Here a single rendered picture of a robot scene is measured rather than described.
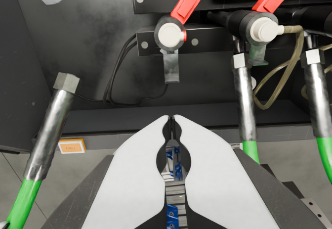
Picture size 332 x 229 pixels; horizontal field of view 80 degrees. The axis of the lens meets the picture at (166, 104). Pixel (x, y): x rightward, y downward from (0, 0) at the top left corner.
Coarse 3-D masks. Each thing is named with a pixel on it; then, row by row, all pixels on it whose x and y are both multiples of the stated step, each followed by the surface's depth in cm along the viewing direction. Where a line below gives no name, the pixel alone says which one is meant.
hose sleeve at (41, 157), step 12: (60, 96) 18; (72, 96) 18; (48, 108) 18; (60, 108) 18; (48, 120) 17; (60, 120) 18; (48, 132) 17; (60, 132) 18; (36, 144) 17; (48, 144) 17; (36, 156) 17; (48, 156) 17; (36, 168) 17; (48, 168) 18; (36, 180) 17
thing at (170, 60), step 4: (164, 52) 18; (176, 52) 18; (164, 56) 19; (168, 56) 19; (172, 56) 19; (176, 56) 19; (164, 60) 19; (168, 60) 19; (172, 60) 19; (176, 60) 19; (164, 64) 19; (168, 64) 19; (172, 64) 19; (176, 64) 19; (164, 68) 19; (168, 68) 19; (172, 68) 19; (176, 68) 19; (168, 72) 19; (172, 72) 19; (176, 72) 19; (168, 76) 20; (172, 76) 20; (176, 76) 20
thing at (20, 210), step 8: (24, 184) 17; (32, 184) 17; (40, 184) 17; (24, 192) 16; (32, 192) 17; (16, 200) 16; (24, 200) 16; (32, 200) 17; (16, 208) 16; (24, 208) 16; (8, 216) 16; (16, 216) 16; (24, 216) 16; (16, 224) 16; (24, 224) 16
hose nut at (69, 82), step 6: (60, 72) 18; (60, 78) 18; (66, 78) 18; (72, 78) 18; (78, 78) 18; (54, 84) 18; (60, 84) 18; (66, 84) 18; (72, 84) 18; (78, 84) 19; (66, 90) 18; (72, 90) 18; (78, 90) 19
